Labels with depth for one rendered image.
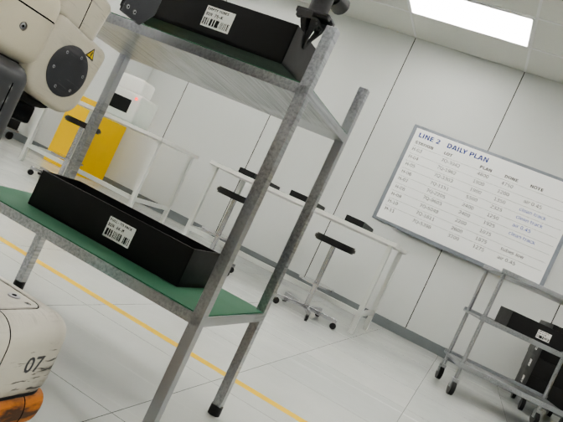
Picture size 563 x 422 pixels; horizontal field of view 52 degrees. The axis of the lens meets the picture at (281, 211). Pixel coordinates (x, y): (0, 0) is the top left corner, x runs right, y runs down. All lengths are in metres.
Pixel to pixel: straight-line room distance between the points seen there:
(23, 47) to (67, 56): 0.29
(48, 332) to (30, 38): 0.56
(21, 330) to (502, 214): 5.43
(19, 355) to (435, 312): 5.27
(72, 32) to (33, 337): 0.58
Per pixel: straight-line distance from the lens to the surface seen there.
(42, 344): 1.21
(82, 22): 1.24
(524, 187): 6.23
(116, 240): 1.69
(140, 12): 1.32
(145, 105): 6.08
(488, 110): 6.43
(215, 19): 1.71
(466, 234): 6.14
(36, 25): 0.95
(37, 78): 1.20
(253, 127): 6.86
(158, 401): 1.46
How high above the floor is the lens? 0.65
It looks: level
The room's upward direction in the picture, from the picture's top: 25 degrees clockwise
